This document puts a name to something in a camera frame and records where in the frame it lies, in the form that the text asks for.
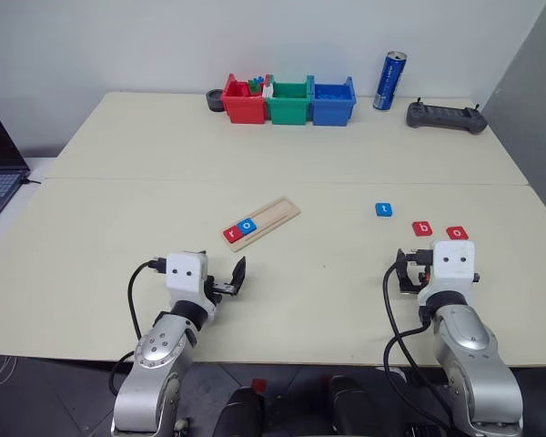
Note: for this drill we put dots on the dark rounded shape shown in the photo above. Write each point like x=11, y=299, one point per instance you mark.
x=357, y=405
x=241, y=414

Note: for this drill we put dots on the blue drink can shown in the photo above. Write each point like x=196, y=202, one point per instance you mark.
x=389, y=82

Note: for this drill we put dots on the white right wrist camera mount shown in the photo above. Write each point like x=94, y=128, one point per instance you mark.
x=452, y=264

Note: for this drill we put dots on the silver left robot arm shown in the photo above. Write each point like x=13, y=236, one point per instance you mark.
x=157, y=346

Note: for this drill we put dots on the green plastic bin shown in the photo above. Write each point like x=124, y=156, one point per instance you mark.
x=291, y=109

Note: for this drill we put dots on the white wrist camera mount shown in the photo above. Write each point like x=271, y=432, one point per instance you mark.
x=452, y=264
x=185, y=273

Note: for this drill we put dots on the red letter tile r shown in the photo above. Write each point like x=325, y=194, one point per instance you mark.
x=232, y=234

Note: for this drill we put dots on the blue and green toy bricks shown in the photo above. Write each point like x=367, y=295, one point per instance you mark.
x=255, y=85

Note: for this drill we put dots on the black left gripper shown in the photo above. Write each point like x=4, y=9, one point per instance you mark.
x=218, y=287

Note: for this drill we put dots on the blue letter tile t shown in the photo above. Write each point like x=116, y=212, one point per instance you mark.
x=384, y=209

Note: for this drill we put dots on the red plastic bin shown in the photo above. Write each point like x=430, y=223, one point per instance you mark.
x=243, y=109

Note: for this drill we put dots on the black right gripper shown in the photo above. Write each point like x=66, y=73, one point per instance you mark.
x=418, y=273

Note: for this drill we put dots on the small red object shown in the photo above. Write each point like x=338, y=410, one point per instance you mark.
x=259, y=385

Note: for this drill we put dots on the blue plastic bin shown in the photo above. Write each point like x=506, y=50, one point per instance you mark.
x=331, y=107

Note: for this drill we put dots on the blue letter tile o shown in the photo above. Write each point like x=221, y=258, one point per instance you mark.
x=247, y=226

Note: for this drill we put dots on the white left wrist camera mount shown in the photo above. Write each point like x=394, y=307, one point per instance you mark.
x=185, y=273

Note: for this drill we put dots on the red letter tile b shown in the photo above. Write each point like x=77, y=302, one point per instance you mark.
x=422, y=229

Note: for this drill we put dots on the wooden letter tray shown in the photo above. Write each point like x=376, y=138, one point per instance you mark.
x=273, y=218

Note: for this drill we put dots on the red letter tile o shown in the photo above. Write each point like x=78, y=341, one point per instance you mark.
x=457, y=232

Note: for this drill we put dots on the grey remote controller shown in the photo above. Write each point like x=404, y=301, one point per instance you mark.
x=446, y=117

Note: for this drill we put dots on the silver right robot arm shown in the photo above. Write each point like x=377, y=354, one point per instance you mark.
x=471, y=355

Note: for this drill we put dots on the white plastic piece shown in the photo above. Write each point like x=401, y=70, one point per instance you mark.
x=267, y=88

